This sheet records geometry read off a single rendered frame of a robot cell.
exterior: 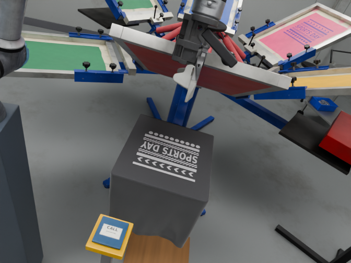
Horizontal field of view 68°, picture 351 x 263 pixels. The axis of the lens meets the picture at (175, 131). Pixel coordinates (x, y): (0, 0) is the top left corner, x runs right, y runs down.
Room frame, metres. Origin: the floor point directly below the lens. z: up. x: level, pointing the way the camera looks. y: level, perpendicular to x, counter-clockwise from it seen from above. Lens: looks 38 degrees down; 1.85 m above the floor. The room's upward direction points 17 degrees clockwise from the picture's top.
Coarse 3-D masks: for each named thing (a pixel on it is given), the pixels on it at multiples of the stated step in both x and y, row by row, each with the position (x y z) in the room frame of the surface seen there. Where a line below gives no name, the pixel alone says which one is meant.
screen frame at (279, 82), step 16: (112, 32) 0.78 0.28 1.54; (128, 32) 0.79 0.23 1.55; (128, 48) 0.90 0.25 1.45; (160, 48) 0.78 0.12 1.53; (208, 64) 0.78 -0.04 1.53; (240, 64) 0.80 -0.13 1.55; (256, 80) 0.79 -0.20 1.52; (272, 80) 0.79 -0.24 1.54; (288, 80) 0.80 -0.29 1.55; (240, 96) 1.32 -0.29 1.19
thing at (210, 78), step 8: (200, 72) 0.95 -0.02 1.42; (208, 72) 0.90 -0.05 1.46; (216, 72) 0.85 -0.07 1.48; (200, 80) 1.18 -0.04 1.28; (208, 80) 1.10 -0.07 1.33; (216, 80) 1.03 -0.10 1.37; (224, 80) 0.97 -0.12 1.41; (232, 80) 0.92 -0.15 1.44; (240, 80) 0.87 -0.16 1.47; (248, 80) 0.83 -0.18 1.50; (208, 88) 1.41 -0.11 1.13; (216, 88) 1.30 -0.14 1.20; (224, 88) 1.20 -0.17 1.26; (232, 88) 1.12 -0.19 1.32; (240, 88) 1.05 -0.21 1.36; (248, 88) 0.99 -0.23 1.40; (256, 88) 0.93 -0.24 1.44; (264, 88) 0.88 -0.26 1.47
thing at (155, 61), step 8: (136, 48) 0.85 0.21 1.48; (144, 48) 0.81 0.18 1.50; (144, 56) 0.98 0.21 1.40; (152, 56) 0.92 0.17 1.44; (160, 56) 0.87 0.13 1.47; (168, 56) 0.83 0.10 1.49; (144, 64) 1.21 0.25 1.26; (152, 64) 1.13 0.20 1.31; (160, 64) 1.05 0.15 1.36; (168, 64) 0.99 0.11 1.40; (176, 64) 0.94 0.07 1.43; (160, 72) 1.33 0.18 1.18; (168, 72) 1.23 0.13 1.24; (176, 72) 1.15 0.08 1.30
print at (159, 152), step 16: (144, 144) 0.98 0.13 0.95; (160, 144) 1.01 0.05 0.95; (176, 144) 1.05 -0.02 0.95; (192, 144) 1.09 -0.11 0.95; (144, 160) 0.87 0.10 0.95; (160, 160) 0.90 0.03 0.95; (176, 160) 0.93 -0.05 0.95; (192, 160) 0.97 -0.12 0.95; (176, 176) 0.83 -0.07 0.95; (192, 176) 0.86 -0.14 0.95
